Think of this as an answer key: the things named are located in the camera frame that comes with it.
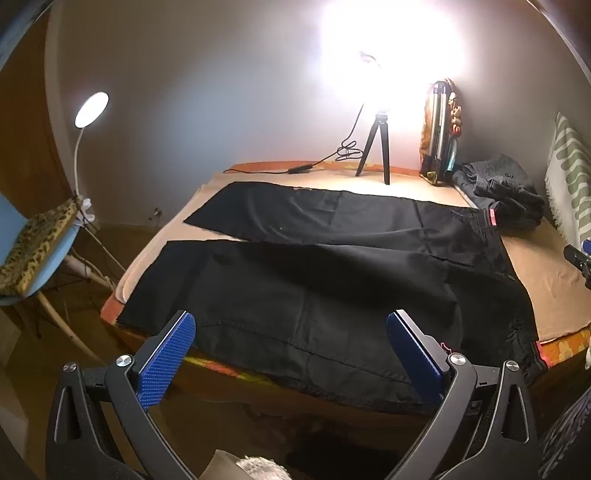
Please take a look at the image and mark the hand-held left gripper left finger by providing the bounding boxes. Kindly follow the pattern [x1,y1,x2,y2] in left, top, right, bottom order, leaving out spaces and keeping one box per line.
[45,310,197,480]

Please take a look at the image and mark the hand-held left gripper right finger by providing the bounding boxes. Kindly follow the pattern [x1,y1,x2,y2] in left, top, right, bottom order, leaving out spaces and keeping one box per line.
[387,309,541,480]

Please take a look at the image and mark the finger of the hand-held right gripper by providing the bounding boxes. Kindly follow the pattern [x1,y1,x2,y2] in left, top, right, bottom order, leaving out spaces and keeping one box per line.
[563,239,591,289]

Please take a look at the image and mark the black pants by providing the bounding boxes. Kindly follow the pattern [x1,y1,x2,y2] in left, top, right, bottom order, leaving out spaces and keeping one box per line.
[115,181,550,414]

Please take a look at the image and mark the dark grey folded pants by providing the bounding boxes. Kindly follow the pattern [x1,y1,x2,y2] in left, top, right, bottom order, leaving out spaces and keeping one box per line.
[452,156,546,230]

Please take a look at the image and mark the green white striped pillow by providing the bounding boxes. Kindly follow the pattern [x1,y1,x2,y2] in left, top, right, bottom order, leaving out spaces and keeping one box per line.
[544,112,591,241]

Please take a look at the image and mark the white fluffy slipper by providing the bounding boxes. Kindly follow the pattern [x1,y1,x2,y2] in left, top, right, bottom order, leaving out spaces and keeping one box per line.
[203,450,293,480]

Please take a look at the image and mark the blue chair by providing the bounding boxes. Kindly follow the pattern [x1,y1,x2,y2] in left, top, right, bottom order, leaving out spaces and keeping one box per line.
[0,191,122,363]

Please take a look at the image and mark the leopard print cushion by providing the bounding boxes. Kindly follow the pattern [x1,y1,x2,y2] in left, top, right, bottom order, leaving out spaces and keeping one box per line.
[0,196,86,296]

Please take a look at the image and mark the dark patterned clothing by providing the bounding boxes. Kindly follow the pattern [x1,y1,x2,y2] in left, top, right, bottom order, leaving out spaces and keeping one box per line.
[538,396,591,480]

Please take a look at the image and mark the folded tripod in patterned bag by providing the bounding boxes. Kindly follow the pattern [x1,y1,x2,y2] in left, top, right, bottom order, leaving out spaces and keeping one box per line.
[418,79,465,186]

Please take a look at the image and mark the folded silver tripod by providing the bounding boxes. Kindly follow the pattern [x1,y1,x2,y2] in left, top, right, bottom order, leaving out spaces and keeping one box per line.
[422,80,455,182]

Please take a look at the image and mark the white gooseneck desk lamp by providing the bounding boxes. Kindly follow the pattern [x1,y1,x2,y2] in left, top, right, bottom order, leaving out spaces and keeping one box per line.
[71,91,112,227]

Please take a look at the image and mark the black power cable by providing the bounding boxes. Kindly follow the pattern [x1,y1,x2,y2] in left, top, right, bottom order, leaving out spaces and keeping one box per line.
[224,102,370,176]

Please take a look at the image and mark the bright ring light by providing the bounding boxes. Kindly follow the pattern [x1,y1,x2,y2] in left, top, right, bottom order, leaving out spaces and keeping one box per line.
[318,0,462,116]

